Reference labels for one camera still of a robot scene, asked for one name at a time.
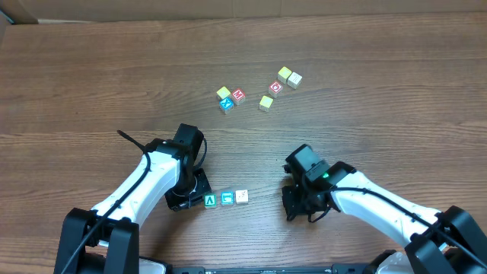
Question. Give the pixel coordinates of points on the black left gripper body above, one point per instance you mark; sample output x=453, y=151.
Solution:
x=195, y=194

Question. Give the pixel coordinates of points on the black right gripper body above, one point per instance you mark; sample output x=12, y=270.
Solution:
x=294, y=204

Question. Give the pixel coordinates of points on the green letter wooden block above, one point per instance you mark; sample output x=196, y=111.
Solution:
x=210, y=201

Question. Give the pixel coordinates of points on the blue letter wooden block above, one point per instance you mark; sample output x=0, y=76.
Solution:
x=227, y=198

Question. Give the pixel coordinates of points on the violin drawing wooden block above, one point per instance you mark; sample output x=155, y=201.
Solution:
x=241, y=196

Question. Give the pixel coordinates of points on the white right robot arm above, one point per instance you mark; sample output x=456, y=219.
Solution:
x=433, y=241

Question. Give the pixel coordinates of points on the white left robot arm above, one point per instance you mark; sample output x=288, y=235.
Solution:
x=105, y=239

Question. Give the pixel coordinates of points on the blue letter X block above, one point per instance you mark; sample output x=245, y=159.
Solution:
x=226, y=105

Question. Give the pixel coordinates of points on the yellow left wooden block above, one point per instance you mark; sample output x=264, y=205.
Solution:
x=223, y=93

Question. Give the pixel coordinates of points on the yellow wooden block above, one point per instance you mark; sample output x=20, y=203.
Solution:
x=283, y=74
x=265, y=103
x=223, y=93

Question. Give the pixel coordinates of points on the red letter M block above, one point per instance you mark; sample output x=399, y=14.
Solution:
x=238, y=96

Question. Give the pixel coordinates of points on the red circle wooden block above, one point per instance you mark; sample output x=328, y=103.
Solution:
x=275, y=88

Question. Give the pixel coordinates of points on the plain white wooden block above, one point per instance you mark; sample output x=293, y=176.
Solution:
x=294, y=80

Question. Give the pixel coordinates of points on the yellow top wooden block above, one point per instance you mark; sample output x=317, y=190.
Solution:
x=283, y=74

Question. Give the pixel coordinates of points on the black aluminium rail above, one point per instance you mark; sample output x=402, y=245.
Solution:
x=338, y=268

